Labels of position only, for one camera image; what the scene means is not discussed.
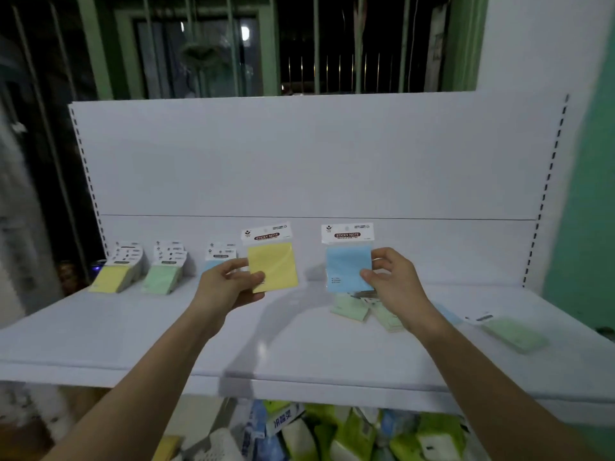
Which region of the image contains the person's left hand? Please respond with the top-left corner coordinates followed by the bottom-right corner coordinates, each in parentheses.
top-left (192, 257), bottom-right (267, 337)

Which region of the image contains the pile of mixed sticky notes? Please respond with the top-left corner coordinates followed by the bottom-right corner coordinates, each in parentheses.
top-left (330, 290), bottom-right (464, 333)

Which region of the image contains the white metal shelf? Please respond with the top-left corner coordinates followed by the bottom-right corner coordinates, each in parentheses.
top-left (0, 90), bottom-right (615, 461)

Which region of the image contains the person's left forearm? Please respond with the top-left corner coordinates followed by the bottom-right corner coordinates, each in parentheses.
top-left (45, 302), bottom-right (222, 461)

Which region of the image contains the person's right forearm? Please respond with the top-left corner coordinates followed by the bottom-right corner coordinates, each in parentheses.
top-left (418, 316), bottom-right (602, 461)

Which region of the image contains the beige flat box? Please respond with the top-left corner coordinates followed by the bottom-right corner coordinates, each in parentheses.
top-left (163, 396), bottom-right (231, 452)

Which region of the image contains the white perforated plastic basket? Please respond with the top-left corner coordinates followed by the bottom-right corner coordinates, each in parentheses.
top-left (182, 426), bottom-right (246, 461)

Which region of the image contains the pile of tissue packets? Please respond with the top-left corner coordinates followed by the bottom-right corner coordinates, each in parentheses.
top-left (240, 400), bottom-right (481, 461)

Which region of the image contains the round hanging basket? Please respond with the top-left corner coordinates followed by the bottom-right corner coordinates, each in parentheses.
top-left (180, 40), bottom-right (222, 68)

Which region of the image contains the green door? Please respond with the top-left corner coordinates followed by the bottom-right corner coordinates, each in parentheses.
top-left (543, 52), bottom-right (615, 332)

